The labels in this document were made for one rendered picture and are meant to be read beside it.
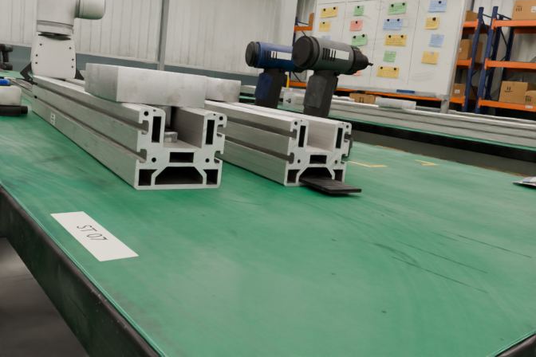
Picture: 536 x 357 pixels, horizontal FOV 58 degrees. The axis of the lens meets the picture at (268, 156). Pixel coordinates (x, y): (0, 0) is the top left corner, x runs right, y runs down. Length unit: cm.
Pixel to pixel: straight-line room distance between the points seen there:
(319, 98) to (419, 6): 314
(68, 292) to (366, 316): 18
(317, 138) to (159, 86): 23
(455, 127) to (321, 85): 143
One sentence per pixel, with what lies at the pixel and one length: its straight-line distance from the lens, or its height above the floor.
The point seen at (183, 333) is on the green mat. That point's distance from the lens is 25.
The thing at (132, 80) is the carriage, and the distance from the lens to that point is 58.
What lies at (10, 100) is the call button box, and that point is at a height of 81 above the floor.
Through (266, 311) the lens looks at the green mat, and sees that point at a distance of 28.
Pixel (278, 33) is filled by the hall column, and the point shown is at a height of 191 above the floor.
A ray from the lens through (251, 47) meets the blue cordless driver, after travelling 111.
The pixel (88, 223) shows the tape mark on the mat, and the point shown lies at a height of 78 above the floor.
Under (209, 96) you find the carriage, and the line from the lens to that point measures 89.
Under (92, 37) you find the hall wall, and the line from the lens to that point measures 1291.
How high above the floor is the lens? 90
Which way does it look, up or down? 8 degrees down
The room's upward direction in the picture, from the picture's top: 6 degrees clockwise
